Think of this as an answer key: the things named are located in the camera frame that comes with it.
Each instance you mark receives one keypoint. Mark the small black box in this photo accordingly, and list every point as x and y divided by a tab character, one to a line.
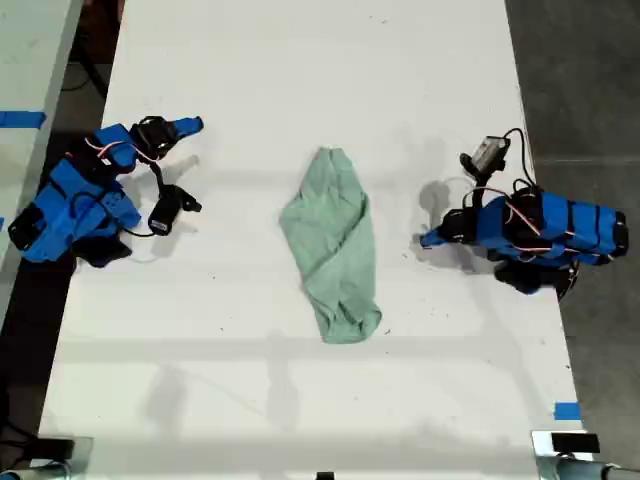
575	443
55	448

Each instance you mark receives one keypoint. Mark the black camera box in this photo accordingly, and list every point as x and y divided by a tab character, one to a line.
487	152
167	210

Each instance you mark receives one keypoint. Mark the metal corner bracket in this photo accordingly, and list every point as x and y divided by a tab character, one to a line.
542	457

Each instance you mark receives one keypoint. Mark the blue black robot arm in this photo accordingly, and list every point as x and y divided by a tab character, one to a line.
550	225
75	200

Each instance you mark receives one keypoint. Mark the long blue tape strip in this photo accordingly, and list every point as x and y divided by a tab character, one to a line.
20	119

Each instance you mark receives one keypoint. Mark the square blue tape piece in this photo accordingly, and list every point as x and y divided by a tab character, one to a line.
567	411

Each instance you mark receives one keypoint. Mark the pale side table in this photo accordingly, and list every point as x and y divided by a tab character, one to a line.
30	75

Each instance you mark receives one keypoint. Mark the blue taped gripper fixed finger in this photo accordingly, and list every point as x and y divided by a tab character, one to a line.
434	234
187	124

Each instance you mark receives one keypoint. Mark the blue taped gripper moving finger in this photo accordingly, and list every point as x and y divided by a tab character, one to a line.
184	133
440	242

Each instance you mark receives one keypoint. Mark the black camera stalk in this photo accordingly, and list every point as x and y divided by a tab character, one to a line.
159	177
479	187

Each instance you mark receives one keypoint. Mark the pale green T-shirt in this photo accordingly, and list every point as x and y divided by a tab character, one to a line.
332	240

